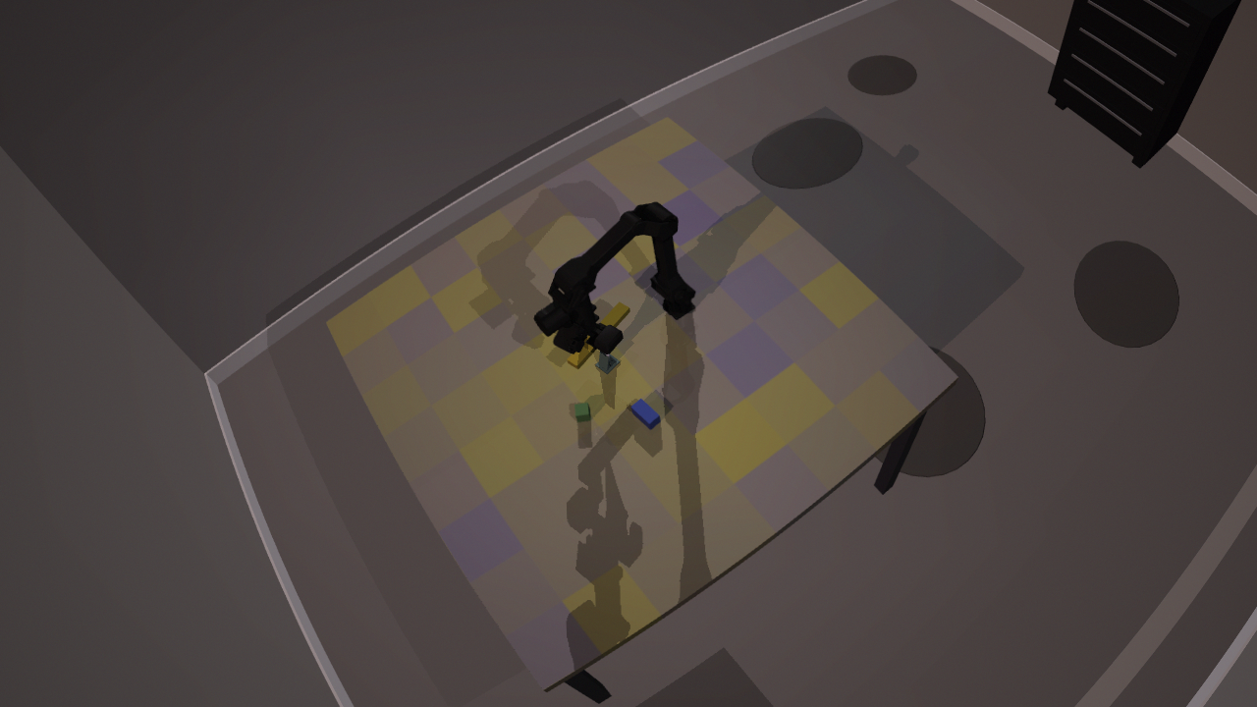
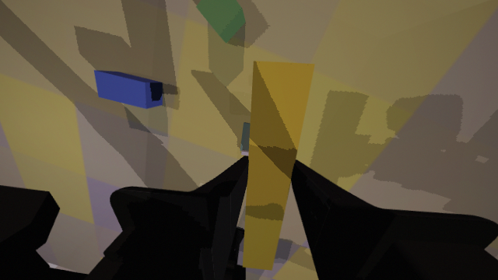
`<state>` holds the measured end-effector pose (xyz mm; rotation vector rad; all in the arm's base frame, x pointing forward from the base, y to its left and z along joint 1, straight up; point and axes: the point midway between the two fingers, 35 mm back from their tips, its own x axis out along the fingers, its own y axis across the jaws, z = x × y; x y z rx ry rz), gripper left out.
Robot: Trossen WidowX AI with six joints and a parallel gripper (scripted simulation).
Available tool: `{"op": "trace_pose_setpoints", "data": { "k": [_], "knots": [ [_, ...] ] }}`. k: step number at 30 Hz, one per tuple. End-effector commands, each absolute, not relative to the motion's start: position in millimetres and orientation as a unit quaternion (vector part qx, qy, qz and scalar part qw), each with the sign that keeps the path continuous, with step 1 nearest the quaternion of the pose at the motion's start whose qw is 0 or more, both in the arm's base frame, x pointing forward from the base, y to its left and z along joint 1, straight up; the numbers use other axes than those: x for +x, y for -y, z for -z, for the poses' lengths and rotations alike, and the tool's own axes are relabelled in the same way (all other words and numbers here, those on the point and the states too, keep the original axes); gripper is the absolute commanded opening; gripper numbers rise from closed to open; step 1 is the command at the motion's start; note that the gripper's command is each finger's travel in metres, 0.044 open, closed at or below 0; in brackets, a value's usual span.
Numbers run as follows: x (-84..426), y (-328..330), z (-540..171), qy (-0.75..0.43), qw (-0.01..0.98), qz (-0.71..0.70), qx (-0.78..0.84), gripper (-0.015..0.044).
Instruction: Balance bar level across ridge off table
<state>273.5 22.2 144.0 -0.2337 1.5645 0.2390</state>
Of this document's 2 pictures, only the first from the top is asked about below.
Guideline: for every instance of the yellow bar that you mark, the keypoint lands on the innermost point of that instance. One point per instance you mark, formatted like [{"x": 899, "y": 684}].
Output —
[{"x": 614, "y": 318}]

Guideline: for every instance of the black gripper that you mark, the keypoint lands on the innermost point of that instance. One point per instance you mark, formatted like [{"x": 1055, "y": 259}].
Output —
[{"x": 603, "y": 338}]

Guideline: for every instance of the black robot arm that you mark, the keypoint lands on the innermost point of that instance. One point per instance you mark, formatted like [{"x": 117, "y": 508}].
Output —
[{"x": 576, "y": 277}]

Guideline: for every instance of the blue rectangular block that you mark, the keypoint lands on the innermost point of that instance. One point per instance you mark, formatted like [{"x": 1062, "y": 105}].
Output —
[{"x": 648, "y": 416}]

